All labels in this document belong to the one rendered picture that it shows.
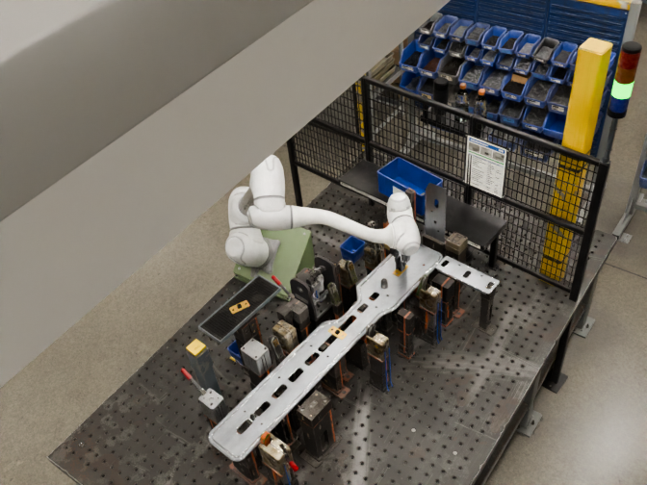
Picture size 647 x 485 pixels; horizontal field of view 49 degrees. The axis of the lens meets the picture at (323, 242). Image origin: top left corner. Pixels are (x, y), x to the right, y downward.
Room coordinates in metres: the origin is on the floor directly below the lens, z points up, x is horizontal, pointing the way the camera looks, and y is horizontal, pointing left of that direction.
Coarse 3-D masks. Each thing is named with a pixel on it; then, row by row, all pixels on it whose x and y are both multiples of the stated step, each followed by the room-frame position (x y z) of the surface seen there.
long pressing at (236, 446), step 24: (384, 264) 2.32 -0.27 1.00; (408, 264) 2.30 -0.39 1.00; (432, 264) 2.28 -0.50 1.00; (360, 288) 2.19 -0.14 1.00; (408, 288) 2.15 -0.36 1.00; (384, 312) 2.03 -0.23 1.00; (312, 336) 1.95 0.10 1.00; (360, 336) 1.92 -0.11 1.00; (288, 360) 1.83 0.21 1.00; (336, 360) 1.80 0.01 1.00; (264, 384) 1.73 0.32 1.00; (288, 384) 1.71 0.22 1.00; (312, 384) 1.70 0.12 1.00; (240, 408) 1.63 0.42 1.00; (288, 408) 1.60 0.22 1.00; (216, 432) 1.53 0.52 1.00; (240, 456) 1.41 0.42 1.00
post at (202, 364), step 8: (200, 352) 1.82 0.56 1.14; (208, 352) 1.84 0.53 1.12; (192, 360) 1.82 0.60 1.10; (200, 360) 1.81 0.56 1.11; (208, 360) 1.83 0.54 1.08; (200, 368) 1.80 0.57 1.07; (208, 368) 1.82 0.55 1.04; (200, 376) 1.82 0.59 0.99; (208, 376) 1.82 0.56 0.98; (200, 384) 1.83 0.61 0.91; (208, 384) 1.81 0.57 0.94; (216, 384) 1.83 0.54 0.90; (216, 392) 1.83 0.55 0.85
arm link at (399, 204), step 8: (400, 192) 2.30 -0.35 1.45; (392, 200) 2.25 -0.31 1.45; (400, 200) 2.24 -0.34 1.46; (408, 200) 2.26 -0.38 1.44; (392, 208) 2.24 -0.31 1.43; (400, 208) 2.22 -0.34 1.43; (408, 208) 2.24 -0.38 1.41; (392, 216) 2.22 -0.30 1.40; (400, 216) 2.20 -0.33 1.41; (408, 216) 2.19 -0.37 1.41
